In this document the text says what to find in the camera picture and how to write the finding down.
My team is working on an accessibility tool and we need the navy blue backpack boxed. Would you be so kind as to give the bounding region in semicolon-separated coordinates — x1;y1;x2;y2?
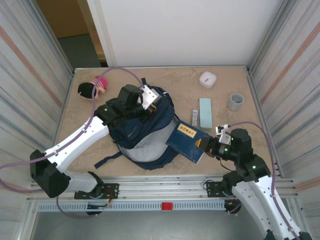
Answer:
94;77;181;171

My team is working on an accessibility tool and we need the navy book with yellow label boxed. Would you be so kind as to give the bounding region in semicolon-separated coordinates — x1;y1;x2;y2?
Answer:
165;119;215;166

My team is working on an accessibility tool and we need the light teal pencil case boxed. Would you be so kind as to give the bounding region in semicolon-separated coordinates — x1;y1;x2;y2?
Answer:
198;97;214;130

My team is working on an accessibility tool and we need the plush doll with pink hat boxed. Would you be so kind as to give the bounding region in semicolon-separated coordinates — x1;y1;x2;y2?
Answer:
77;75;109;101

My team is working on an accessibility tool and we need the grey cup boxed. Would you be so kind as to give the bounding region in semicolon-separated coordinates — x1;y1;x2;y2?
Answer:
226;92;245;112

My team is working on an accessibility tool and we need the small white square container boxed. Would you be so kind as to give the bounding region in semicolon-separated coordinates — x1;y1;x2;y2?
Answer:
199;71;218;89

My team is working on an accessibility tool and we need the corrugated plastic side panel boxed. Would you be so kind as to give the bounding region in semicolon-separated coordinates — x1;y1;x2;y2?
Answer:
249;0;320;208
0;0;75;240

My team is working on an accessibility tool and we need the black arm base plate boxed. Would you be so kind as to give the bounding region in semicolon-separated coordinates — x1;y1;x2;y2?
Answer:
74;183;120;200
206;180;227;199

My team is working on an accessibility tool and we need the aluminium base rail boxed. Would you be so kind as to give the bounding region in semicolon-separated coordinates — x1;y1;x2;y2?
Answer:
26;174;300;201

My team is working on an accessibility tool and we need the small wired circuit board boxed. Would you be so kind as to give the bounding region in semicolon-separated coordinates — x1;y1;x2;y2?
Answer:
224;198;241;208
87;198;112;210

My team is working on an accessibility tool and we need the light wooden door frame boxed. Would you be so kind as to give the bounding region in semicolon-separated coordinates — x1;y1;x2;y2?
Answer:
74;0;108;68

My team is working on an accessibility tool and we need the white slotted cable duct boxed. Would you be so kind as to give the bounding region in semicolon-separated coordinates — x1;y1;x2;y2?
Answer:
36;201;227;212

